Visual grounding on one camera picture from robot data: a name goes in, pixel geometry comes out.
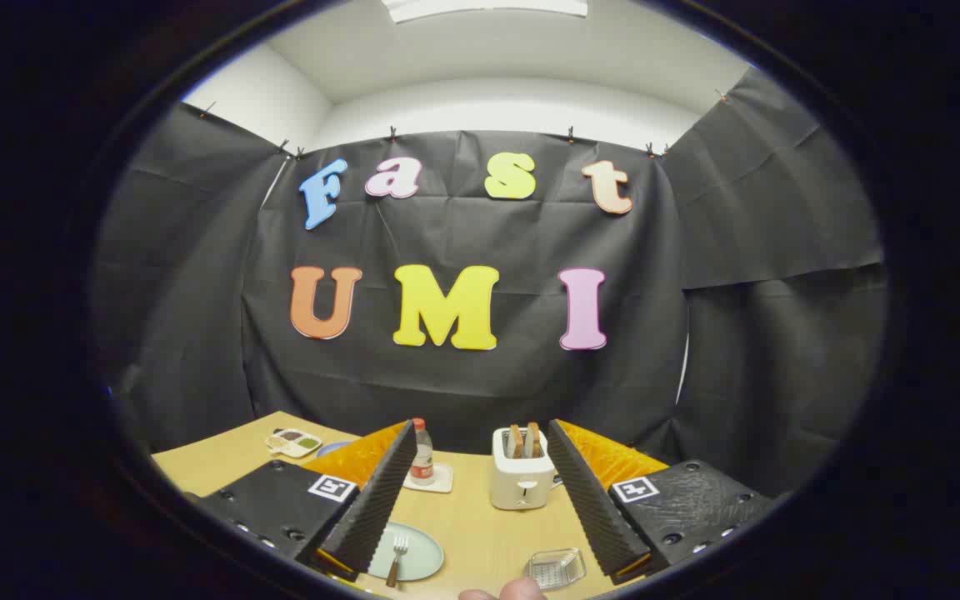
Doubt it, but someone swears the white square coaster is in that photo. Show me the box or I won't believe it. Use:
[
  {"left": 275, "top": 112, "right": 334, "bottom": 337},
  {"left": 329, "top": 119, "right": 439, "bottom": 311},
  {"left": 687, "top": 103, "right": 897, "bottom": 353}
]
[{"left": 402, "top": 462, "right": 454, "bottom": 494}]

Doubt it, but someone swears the clear plastic water bottle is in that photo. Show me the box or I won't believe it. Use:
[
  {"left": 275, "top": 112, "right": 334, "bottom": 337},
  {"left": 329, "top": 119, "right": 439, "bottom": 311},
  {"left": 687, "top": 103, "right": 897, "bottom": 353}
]
[{"left": 410, "top": 418, "right": 436, "bottom": 487}]

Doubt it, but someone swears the metal wire basket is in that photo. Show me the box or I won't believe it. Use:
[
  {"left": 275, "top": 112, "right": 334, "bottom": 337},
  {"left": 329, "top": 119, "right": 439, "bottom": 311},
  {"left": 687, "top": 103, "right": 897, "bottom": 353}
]
[{"left": 524, "top": 547, "right": 588, "bottom": 592}]

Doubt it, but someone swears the black backdrop cloth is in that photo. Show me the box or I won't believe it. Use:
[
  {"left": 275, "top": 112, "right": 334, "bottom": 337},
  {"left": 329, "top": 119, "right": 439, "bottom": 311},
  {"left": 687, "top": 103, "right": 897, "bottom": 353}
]
[{"left": 92, "top": 67, "right": 889, "bottom": 501}]

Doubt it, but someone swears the white toaster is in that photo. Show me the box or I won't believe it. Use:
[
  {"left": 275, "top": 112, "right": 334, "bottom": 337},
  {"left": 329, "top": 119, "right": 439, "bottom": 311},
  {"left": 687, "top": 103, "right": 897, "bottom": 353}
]
[{"left": 491, "top": 427, "right": 558, "bottom": 511}]

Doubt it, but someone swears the white divided seasoning dish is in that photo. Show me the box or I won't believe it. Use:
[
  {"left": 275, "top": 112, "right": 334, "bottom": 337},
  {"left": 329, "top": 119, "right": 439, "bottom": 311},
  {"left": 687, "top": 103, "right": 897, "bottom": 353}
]
[{"left": 266, "top": 428, "right": 323, "bottom": 459}]

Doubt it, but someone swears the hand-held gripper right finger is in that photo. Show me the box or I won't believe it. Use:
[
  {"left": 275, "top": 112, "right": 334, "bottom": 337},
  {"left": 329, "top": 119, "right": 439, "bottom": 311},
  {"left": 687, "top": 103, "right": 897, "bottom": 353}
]
[{"left": 547, "top": 418, "right": 777, "bottom": 584}]

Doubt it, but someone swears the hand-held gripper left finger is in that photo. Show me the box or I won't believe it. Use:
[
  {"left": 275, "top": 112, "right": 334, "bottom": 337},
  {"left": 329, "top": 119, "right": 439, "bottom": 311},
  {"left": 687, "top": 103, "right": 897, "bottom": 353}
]
[{"left": 197, "top": 419, "right": 418, "bottom": 583}]

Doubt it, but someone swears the fork with wooden handle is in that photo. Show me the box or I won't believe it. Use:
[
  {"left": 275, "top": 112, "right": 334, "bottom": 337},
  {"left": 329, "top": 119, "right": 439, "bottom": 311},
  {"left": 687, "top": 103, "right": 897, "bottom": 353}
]
[{"left": 386, "top": 534, "right": 410, "bottom": 588}]

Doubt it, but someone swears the pale green plate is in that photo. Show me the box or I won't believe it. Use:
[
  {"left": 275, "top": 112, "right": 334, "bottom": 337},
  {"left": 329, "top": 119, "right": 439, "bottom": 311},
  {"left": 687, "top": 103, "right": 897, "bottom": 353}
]
[{"left": 366, "top": 522, "right": 445, "bottom": 583}]

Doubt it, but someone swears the ceiling light panel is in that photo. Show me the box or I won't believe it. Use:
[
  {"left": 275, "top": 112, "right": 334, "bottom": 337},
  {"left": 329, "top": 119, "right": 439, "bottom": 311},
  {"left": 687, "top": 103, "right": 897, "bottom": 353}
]
[{"left": 382, "top": 0, "right": 589, "bottom": 23}]

